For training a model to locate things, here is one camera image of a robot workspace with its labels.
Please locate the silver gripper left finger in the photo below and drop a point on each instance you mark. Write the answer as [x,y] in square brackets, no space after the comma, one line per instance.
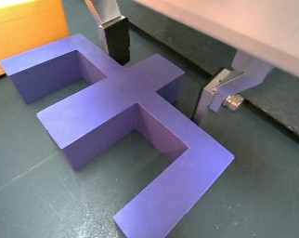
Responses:
[113,28]

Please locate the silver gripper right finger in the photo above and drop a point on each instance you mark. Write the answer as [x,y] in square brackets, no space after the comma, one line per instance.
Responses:
[249,71]

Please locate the purple E-shaped block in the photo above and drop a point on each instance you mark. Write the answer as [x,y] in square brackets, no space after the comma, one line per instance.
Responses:
[125,99]

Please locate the yellow slotted base board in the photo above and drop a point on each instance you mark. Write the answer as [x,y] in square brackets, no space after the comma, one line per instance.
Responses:
[29,24]

